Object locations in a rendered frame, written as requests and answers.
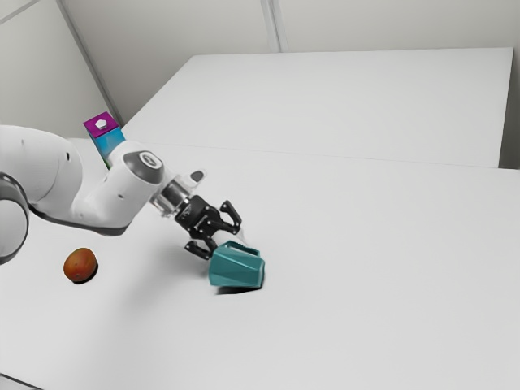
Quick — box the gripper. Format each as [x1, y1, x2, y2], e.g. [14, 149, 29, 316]
[175, 194, 249, 259]

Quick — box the teal faceted mug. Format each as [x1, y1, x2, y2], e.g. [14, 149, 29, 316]
[208, 240, 267, 289]

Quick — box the red-orange round fruit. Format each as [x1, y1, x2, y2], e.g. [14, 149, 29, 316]
[63, 247, 98, 284]

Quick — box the purple and blue carton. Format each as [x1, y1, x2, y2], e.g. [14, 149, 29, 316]
[83, 110, 126, 171]

